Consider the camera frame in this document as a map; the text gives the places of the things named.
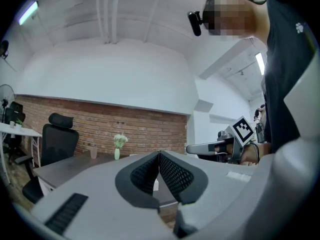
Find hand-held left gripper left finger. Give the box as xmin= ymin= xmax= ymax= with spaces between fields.
xmin=32 ymin=150 xmax=178 ymax=240

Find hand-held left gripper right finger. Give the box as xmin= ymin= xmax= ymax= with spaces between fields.
xmin=159 ymin=150 xmax=260 ymax=237

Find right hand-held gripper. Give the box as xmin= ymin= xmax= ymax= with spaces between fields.
xmin=186 ymin=115 xmax=255 ymax=164

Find person's right forearm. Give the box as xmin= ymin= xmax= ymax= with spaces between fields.
xmin=243 ymin=142 xmax=273 ymax=167

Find dark grey table white legs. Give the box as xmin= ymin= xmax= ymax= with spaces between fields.
xmin=33 ymin=150 xmax=181 ymax=210

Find green vase white flowers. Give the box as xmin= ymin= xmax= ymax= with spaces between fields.
xmin=113 ymin=133 xmax=129 ymax=161

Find black office chair with headrest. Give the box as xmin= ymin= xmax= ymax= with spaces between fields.
xmin=4 ymin=101 xmax=26 ymax=157
xmin=14 ymin=112 xmax=80 ymax=205

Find ceiling tube light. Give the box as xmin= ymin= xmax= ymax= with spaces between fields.
xmin=18 ymin=0 xmax=40 ymax=26
xmin=254 ymin=51 xmax=266 ymax=76

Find person's own body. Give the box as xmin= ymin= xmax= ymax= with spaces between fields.
xmin=203 ymin=0 xmax=320 ymax=155

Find standing fan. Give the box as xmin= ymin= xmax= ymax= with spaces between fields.
xmin=0 ymin=83 xmax=16 ymax=124

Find white ceiling pipe bundle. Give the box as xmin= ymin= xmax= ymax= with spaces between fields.
xmin=96 ymin=0 xmax=118 ymax=45

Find black head-worn camera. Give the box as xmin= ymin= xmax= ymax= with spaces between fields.
xmin=187 ymin=10 xmax=203 ymax=37

